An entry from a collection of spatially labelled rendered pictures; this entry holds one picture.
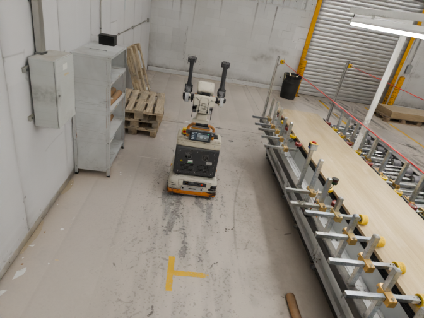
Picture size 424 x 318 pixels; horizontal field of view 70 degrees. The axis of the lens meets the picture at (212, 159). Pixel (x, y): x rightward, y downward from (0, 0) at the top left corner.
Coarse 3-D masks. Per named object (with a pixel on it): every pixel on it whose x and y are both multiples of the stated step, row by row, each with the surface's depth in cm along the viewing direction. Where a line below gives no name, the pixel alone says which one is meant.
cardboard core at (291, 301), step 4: (288, 296) 276; (292, 296) 275; (288, 300) 273; (292, 300) 271; (288, 304) 271; (292, 304) 268; (296, 304) 268; (292, 308) 265; (296, 308) 264; (292, 312) 262; (296, 312) 261; (292, 316) 260; (296, 316) 258; (300, 316) 259
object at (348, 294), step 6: (348, 294) 174; (354, 294) 175; (360, 294) 175; (366, 294) 176; (372, 294) 177; (378, 294) 178; (402, 300) 178; (408, 300) 178; (414, 300) 178; (420, 300) 179
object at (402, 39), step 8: (352, 8) 320; (360, 8) 304; (376, 16) 323; (384, 16) 264; (392, 16) 253; (400, 16) 244; (408, 16) 234; (416, 16) 225; (400, 40) 337; (400, 48) 340; (392, 56) 346; (392, 64) 348; (384, 80) 356; (376, 96) 366; (376, 104) 370; (368, 112) 377; (368, 120) 379; (360, 136) 390
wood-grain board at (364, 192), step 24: (288, 120) 455; (312, 120) 475; (336, 144) 398; (336, 168) 333; (360, 168) 344; (336, 192) 287; (360, 192) 295; (384, 192) 303; (384, 216) 264; (408, 216) 270; (408, 240) 239; (408, 264) 214; (408, 288) 194
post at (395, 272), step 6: (396, 270) 172; (390, 276) 176; (396, 276) 174; (384, 282) 180; (390, 282) 176; (384, 288) 179; (390, 288) 178; (372, 300) 188; (378, 300) 183; (372, 306) 188; (378, 306) 186; (366, 312) 193; (372, 312) 188
